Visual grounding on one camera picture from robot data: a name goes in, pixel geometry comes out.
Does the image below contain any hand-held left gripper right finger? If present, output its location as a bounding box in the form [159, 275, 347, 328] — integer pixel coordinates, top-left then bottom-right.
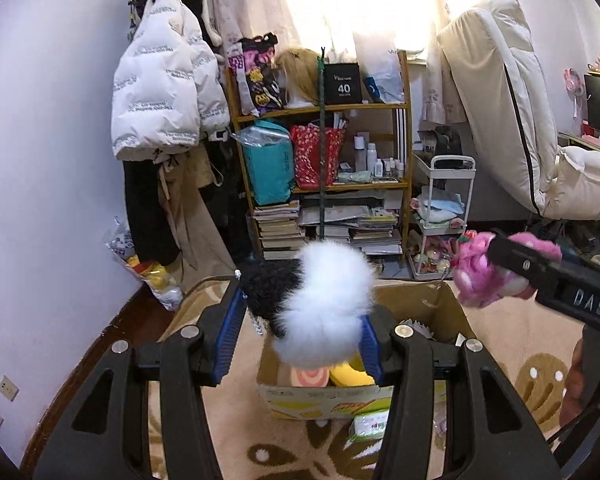
[357, 305, 563, 480]

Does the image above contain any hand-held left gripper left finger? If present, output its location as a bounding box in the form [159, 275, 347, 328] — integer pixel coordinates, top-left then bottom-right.
[32, 277, 248, 480]

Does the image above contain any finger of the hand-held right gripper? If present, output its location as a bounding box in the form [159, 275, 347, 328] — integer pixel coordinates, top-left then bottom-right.
[487, 232, 563, 291]

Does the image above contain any yellow dog plush toy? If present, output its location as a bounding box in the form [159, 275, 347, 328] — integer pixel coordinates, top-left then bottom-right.
[329, 355, 377, 387]

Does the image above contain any pink plush toy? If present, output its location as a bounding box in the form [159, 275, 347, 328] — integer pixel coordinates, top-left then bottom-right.
[450, 230, 563, 308]

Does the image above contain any black and white fluffy plush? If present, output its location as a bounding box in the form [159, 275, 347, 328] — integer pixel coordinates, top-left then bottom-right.
[240, 242, 381, 366]

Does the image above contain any printed cardboard box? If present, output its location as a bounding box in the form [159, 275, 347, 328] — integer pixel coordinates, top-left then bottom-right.
[256, 280, 478, 421]

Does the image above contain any person's right hand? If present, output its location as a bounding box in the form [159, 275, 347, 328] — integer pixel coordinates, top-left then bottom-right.
[560, 338, 587, 428]

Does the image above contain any white ruffled fabric item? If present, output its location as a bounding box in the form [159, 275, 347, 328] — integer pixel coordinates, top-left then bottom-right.
[400, 317, 436, 341]

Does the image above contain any pink swirl plush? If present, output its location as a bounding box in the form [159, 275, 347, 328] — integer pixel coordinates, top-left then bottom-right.
[289, 364, 331, 389]

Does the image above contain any green tissue pack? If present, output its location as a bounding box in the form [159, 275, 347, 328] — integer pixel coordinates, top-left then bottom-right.
[347, 409, 393, 443]

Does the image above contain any white trolley cart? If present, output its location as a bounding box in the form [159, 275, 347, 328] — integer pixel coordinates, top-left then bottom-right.
[407, 154, 477, 281]

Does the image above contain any pale blue cloth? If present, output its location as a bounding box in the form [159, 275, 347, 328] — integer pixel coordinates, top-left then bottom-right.
[412, 195, 466, 226]

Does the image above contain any plastic bag of plush toys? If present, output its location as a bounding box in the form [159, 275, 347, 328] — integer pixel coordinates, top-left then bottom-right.
[105, 217, 186, 311]

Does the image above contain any white cushion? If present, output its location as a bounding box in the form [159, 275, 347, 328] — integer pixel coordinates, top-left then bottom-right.
[545, 145, 600, 221]

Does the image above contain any stack of books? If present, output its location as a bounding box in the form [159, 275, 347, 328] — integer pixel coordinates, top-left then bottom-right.
[252, 201, 306, 261]

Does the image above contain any stack of papers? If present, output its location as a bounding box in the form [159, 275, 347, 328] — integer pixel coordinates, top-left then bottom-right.
[297, 195, 406, 256]

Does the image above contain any beige coat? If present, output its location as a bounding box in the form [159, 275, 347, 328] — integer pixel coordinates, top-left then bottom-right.
[155, 152, 236, 281]

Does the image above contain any black coat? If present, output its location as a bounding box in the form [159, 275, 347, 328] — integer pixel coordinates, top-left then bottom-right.
[205, 137, 256, 261]

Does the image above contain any dark small appliance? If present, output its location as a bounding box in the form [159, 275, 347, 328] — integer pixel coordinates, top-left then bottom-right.
[419, 125, 463, 157]

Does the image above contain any black hanging garment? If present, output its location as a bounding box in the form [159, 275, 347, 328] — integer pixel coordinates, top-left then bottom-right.
[122, 157, 181, 266]

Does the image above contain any wooden shelf rack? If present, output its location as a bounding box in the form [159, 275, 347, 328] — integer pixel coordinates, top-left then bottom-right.
[225, 50, 413, 266]

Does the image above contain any teal bag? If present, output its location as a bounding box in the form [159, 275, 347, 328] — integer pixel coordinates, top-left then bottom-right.
[235, 120, 297, 206]

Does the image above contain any white mattress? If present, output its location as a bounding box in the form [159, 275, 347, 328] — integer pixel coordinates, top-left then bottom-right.
[437, 0, 563, 216]

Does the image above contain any row of white bottles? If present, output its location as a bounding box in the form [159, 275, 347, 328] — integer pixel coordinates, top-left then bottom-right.
[352, 131, 406, 179]

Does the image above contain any pink desk fan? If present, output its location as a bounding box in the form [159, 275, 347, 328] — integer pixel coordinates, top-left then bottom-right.
[562, 67, 588, 121]

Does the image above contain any green pole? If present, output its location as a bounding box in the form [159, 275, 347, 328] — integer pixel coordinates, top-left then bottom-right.
[316, 46, 331, 243]

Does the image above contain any red patterned bag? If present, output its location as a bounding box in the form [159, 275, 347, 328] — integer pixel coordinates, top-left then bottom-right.
[289, 124, 346, 190]

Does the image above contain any white plastic bag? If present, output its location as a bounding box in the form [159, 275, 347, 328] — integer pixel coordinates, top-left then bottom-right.
[352, 30, 406, 104]

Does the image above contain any black box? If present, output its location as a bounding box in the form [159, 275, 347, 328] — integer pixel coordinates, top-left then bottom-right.
[322, 62, 362, 106]

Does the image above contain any purple printed bag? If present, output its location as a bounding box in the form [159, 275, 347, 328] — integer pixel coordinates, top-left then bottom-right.
[227, 34, 286, 116]

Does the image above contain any white puffer jacket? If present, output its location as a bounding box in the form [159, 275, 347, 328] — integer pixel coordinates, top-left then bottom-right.
[111, 0, 231, 161]

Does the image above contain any blonde wig on mannequin head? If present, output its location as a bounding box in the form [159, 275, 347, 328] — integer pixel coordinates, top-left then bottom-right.
[272, 47, 323, 108]

